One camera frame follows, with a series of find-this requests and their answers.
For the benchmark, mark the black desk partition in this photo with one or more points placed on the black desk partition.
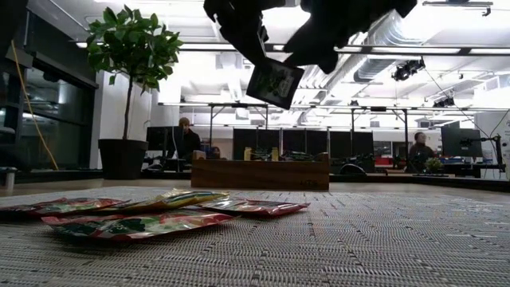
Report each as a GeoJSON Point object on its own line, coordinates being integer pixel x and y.
{"type": "Point", "coordinates": [303, 143]}

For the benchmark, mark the small potted plant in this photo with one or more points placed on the small potted plant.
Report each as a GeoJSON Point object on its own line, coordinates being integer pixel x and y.
{"type": "Point", "coordinates": [433, 164]}

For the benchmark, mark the black computer monitor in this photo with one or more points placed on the black computer monitor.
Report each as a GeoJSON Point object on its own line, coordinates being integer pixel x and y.
{"type": "Point", "coordinates": [159, 137]}
{"type": "Point", "coordinates": [460, 143]}

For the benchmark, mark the red tea packet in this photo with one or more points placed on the red tea packet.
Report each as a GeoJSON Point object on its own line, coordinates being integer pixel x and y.
{"type": "Point", "coordinates": [139, 225]}
{"type": "Point", "coordinates": [67, 205]}
{"type": "Point", "coordinates": [255, 207]}

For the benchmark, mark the wooden tea box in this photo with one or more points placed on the wooden tea box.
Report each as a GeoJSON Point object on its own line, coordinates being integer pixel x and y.
{"type": "Point", "coordinates": [259, 175]}

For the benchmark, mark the black desk frame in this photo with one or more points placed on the black desk frame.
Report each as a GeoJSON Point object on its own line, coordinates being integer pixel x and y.
{"type": "Point", "coordinates": [239, 105]}
{"type": "Point", "coordinates": [378, 108]}

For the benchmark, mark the grey woven placemat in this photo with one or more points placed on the grey woven placemat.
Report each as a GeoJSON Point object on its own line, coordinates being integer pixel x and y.
{"type": "Point", "coordinates": [358, 247]}

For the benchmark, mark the black ceiling spotlight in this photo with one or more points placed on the black ceiling spotlight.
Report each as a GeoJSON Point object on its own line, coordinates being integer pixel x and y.
{"type": "Point", "coordinates": [407, 68]}
{"type": "Point", "coordinates": [444, 101]}

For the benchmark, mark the person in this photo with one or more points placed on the person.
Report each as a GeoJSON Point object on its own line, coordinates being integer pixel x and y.
{"type": "Point", "coordinates": [215, 152]}
{"type": "Point", "coordinates": [187, 139]}
{"type": "Point", "coordinates": [420, 153]}

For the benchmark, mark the black overhead light bar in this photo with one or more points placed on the black overhead light bar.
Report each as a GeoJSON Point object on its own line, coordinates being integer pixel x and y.
{"type": "Point", "coordinates": [464, 51]}

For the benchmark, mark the green leafy plant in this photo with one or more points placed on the green leafy plant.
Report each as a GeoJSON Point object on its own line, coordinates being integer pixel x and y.
{"type": "Point", "coordinates": [135, 44]}

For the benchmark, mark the yellow tea packet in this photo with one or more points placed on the yellow tea packet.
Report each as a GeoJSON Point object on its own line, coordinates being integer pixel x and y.
{"type": "Point", "coordinates": [171, 200]}
{"type": "Point", "coordinates": [261, 154]}

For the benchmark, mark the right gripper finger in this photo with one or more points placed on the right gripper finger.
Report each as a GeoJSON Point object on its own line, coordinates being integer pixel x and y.
{"type": "Point", "coordinates": [315, 53]}

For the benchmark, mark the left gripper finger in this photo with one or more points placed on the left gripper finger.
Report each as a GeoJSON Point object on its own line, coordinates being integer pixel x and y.
{"type": "Point", "coordinates": [249, 44]}

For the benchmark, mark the black plant pot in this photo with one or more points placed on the black plant pot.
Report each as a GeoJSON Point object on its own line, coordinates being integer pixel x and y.
{"type": "Point", "coordinates": [121, 159]}

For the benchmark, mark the white cylinder post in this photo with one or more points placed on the white cylinder post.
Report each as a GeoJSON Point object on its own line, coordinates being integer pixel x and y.
{"type": "Point", "coordinates": [9, 177]}

